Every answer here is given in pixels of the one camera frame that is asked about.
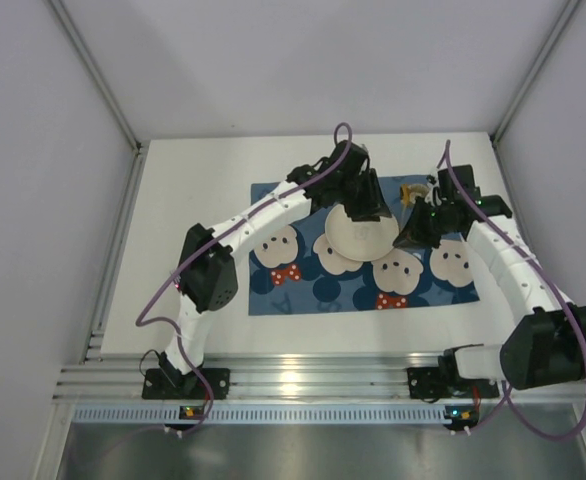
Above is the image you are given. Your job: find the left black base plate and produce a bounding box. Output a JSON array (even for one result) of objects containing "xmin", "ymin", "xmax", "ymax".
[{"xmin": 141, "ymin": 368, "xmax": 231, "ymax": 400}]

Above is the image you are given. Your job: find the cream round plate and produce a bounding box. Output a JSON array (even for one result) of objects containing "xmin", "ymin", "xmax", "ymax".
[{"xmin": 325, "ymin": 205, "xmax": 399, "ymax": 262}]

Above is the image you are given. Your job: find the blue cartoon mouse placemat cloth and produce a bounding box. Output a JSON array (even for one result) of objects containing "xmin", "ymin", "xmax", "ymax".
[{"xmin": 247, "ymin": 173, "xmax": 482, "ymax": 317}]

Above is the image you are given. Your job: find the small glass cup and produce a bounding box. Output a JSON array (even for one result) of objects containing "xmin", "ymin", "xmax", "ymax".
[{"xmin": 408, "ymin": 183, "xmax": 429, "ymax": 207}]

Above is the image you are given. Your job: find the aluminium mounting rail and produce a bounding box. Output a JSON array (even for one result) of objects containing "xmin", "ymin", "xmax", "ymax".
[{"xmin": 55, "ymin": 352, "xmax": 586, "ymax": 401}]

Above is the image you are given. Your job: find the gold spoon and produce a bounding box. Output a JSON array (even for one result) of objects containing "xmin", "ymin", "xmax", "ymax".
[{"xmin": 400, "ymin": 184, "xmax": 412, "ymax": 227}]

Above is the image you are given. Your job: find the aluminium frame post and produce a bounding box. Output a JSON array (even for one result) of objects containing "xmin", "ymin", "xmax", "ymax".
[
  {"xmin": 44, "ymin": 0, "xmax": 142, "ymax": 153},
  {"xmin": 489, "ymin": 0, "xmax": 584, "ymax": 147}
]

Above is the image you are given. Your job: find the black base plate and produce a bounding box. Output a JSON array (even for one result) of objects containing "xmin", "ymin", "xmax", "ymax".
[
  {"xmin": 141, "ymin": 368, "xmax": 231, "ymax": 400},
  {"xmin": 406, "ymin": 367, "xmax": 500, "ymax": 403}
]

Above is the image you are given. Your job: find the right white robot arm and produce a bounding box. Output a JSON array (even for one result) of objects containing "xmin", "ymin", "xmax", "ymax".
[{"xmin": 394, "ymin": 165, "xmax": 586, "ymax": 390}]

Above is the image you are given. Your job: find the slotted grey cable duct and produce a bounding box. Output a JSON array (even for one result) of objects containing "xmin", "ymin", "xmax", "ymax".
[{"xmin": 73, "ymin": 403, "xmax": 478, "ymax": 425}]

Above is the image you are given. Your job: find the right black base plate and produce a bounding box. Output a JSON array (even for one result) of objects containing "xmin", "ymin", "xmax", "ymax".
[{"xmin": 406, "ymin": 367, "xmax": 500, "ymax": 403}]

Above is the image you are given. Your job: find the left aluminium frame post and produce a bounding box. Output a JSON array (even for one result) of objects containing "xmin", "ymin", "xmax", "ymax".
[{"xmin": 44, "ymin": 0, "xmax": 142, "ymax": 153}]

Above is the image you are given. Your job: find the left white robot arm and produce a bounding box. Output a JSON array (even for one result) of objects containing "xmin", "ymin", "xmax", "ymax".
[{"xmin": 159, "ymin": 140, "xmax": 390, "ymax": 392}]

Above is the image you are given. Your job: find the right aluminium frame post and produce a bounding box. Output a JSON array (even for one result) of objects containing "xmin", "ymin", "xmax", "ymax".
[{"xmin": 489, "ymin": 0, "xmax": 584, "ymax": 147}]

